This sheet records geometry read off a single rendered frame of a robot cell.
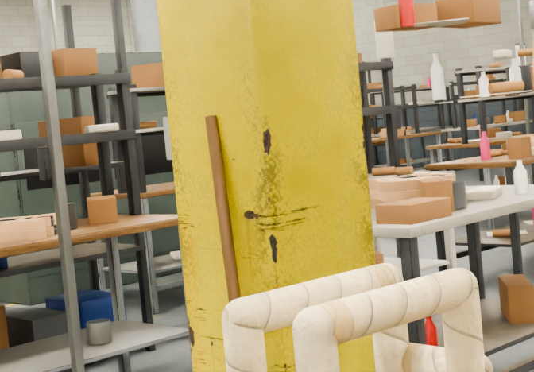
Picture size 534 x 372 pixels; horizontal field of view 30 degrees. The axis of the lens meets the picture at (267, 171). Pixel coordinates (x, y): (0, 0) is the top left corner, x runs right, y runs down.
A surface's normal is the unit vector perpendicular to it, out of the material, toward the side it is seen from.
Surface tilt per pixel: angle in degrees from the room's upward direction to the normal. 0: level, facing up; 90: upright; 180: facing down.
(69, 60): 90
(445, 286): 62
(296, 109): 90
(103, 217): 90
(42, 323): 90
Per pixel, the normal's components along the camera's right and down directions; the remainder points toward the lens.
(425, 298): 0.63, -0.19
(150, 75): -0.26, 0.07
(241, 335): -0.05, 0.06
